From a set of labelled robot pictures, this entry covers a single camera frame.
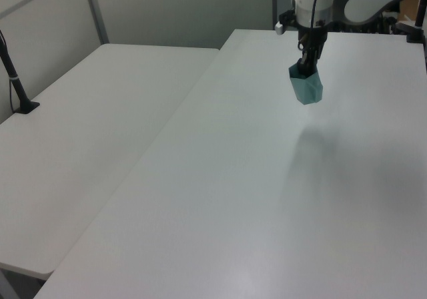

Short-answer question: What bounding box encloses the grey metal partition post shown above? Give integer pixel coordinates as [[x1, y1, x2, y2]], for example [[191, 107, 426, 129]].
[[82, 0, 110, 45]]

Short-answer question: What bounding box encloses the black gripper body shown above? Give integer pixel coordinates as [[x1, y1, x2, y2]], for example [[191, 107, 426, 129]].
[[297, 23, 330, 61]]

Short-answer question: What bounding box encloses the teal hexagonal cup with handle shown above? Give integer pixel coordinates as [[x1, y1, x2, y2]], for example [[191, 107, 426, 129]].
[[288, 63, 325, 106]]

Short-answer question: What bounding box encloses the black cable along camera pole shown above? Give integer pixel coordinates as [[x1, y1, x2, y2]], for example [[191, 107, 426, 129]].
[[0, 31, 16, 113]]

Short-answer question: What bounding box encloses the brown cardboard box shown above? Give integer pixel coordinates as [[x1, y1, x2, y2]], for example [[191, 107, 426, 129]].
[[397, 0, 422, 23]]

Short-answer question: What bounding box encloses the black and white wrist mount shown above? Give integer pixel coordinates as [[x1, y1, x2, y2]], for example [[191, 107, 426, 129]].
[[275, 9, 299, 35]]

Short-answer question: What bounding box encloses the black cable on robot arm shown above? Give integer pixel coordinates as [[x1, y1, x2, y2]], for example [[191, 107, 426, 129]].
[[298, 0, 332, 51]]

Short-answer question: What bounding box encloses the black pole with table clamp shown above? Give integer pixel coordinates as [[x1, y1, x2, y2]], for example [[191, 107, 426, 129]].
[[393, 0, 427, 43]]

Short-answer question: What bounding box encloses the black camera pole with clamp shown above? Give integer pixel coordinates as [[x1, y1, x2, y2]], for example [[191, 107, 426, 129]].
[[0, 30, 41, 115]]

